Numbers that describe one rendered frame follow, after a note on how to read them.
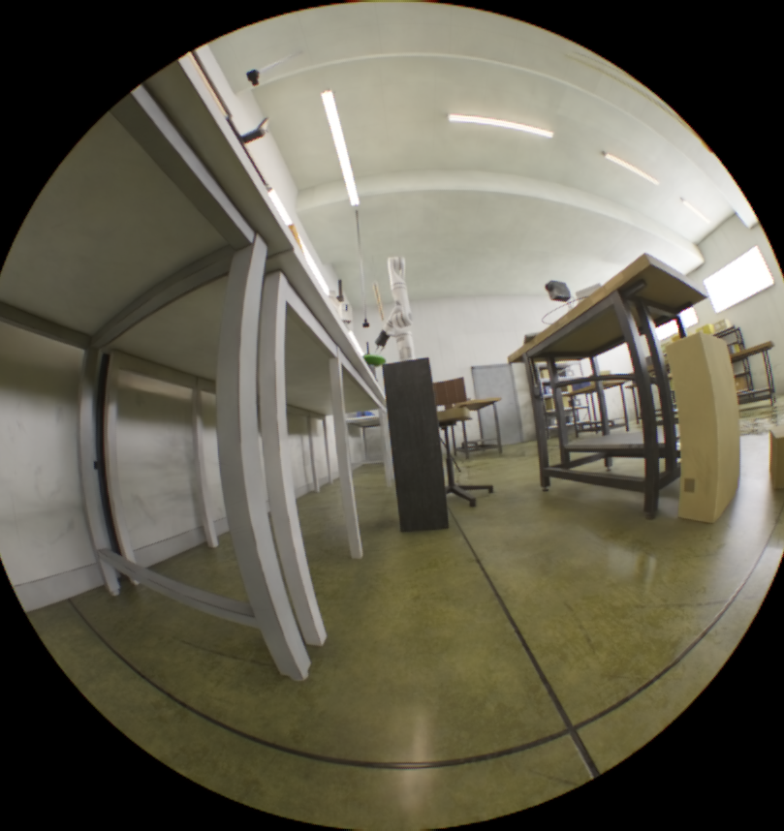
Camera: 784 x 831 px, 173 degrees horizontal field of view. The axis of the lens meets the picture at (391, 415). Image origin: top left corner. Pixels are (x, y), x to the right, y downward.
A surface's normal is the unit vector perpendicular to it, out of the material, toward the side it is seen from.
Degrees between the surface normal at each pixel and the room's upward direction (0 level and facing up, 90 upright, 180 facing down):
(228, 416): 90
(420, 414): 90
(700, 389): 90
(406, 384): 90
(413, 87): 180
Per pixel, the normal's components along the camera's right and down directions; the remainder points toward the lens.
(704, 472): -0.99, 0.11
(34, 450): 0.99, -0.12
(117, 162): 0.11, 0.99
